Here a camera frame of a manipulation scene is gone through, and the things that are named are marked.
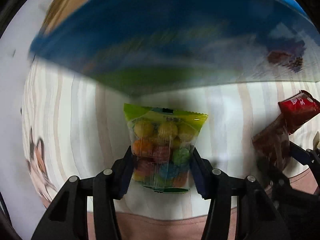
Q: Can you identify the dark red sauce packet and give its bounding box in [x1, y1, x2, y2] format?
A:
[252, 114, 291, 171]

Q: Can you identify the bright red snack packet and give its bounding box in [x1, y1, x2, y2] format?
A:
[278, 90, 320, 134]

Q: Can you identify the colourful candy ball bag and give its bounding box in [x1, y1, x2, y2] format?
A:
[124, 103, 208, 193]

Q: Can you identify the small white red candy packet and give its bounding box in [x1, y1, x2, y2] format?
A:
[313, 131, 320, 150]

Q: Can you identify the striped cream pink blanket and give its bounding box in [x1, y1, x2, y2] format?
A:
[21, 60, 320, 240]

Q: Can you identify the blue green cardboard box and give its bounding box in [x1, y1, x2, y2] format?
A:
[30, 0, 319, 96]

